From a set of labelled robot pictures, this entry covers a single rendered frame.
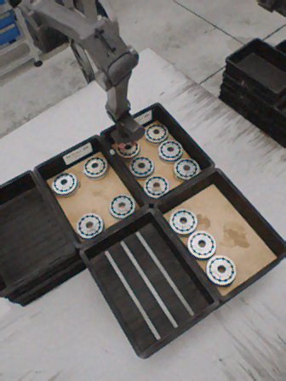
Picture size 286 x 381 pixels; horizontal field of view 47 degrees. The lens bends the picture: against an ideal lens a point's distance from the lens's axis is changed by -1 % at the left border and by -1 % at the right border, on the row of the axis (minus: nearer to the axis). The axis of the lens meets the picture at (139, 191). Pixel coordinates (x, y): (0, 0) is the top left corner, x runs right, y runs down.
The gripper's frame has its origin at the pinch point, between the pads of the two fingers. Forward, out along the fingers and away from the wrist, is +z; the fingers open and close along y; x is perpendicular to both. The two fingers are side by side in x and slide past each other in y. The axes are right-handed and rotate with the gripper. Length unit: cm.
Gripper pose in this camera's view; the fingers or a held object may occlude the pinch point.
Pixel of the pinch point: (127, 145)
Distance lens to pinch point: 139.1
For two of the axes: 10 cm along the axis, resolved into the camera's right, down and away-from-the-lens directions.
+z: 0.7, 4.6, 8.9
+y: 8.6, -4.8, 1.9
